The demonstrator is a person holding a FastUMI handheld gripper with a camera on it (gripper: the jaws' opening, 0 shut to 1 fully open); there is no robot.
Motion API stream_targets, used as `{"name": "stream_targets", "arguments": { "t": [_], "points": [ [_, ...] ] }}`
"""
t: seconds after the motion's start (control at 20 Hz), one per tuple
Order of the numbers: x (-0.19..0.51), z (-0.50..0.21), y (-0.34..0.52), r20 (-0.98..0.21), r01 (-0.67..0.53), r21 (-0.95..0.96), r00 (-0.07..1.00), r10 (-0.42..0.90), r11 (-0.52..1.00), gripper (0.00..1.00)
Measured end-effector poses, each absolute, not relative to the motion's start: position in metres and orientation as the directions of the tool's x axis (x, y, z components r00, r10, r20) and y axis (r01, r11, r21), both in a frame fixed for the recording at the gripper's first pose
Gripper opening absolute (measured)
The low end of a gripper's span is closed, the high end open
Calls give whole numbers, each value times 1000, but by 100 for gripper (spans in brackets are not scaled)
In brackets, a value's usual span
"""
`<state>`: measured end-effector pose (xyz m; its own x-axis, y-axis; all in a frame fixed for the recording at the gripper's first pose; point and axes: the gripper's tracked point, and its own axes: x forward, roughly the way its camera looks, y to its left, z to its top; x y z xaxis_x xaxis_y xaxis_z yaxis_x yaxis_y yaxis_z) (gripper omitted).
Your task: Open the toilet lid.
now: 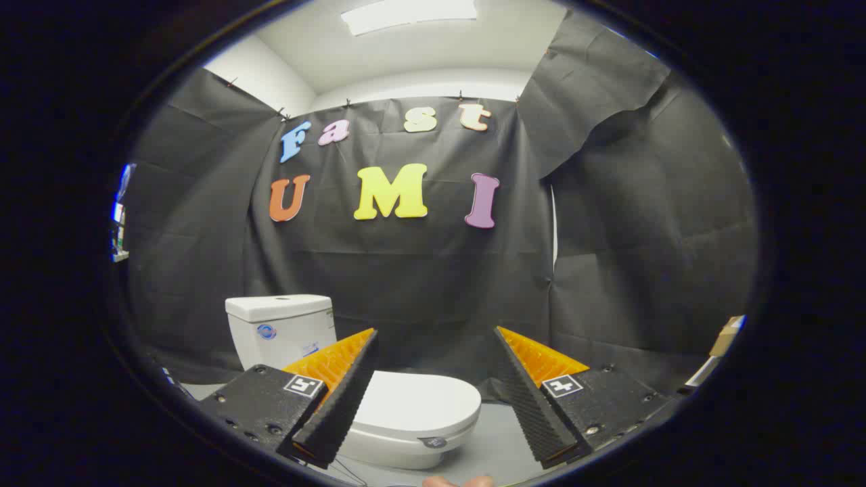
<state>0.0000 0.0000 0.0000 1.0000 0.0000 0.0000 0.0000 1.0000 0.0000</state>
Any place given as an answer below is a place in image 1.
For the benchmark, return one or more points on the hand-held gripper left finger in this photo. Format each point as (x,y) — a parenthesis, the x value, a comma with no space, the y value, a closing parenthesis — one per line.
(345,406)

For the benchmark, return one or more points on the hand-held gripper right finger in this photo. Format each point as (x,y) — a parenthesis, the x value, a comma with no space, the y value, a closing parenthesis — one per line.
(534,412)

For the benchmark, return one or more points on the white toilet lid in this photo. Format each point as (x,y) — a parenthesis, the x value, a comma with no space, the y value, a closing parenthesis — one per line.
(419,402)

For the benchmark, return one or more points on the white toilet seat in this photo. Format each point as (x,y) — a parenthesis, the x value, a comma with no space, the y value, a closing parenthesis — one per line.
(379,438)

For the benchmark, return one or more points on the black backdrop cloth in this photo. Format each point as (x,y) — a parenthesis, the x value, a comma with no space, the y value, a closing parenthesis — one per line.
(419,270)

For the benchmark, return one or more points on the cardboard box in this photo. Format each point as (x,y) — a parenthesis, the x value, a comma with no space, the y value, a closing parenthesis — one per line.
(725,337)

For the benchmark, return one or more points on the cluttered shelf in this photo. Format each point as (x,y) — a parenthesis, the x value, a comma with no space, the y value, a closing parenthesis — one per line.
(122,230)

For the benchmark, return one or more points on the ceiling light panel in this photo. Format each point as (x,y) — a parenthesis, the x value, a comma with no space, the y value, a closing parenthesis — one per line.
(406,13)

